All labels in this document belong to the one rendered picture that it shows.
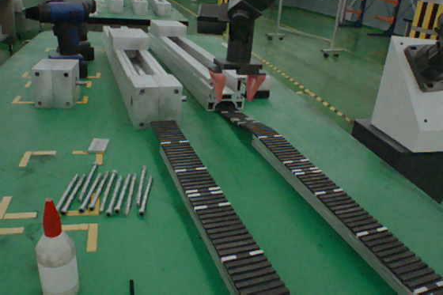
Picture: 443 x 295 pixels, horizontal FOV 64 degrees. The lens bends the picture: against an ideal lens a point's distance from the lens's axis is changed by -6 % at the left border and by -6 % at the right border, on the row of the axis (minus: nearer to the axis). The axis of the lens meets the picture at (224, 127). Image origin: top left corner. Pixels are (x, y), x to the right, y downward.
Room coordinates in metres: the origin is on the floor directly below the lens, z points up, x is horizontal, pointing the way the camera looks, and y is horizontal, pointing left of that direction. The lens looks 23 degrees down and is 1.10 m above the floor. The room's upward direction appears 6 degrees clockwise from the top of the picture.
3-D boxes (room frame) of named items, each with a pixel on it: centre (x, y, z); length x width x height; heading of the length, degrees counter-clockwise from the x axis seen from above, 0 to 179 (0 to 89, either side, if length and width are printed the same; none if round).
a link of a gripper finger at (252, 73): (0.86, -0.04, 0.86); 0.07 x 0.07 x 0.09; 23
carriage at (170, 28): (1.48, 0.26, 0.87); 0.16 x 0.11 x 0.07; 24
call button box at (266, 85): (1.04, -0.06, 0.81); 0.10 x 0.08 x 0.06; 114
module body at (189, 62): (1.25, 0.16, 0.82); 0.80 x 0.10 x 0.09; 24
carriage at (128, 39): (1.18, 0.34, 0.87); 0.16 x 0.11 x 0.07; 24
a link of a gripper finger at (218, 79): (0.84, 0.01, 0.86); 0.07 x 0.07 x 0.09; 23
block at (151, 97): (0.77, 0.15, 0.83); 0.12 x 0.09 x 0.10; 114
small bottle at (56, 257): (0.27, 0.16, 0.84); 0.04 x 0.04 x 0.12
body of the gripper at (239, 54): (0.85, -0.02, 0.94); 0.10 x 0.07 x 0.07; 113
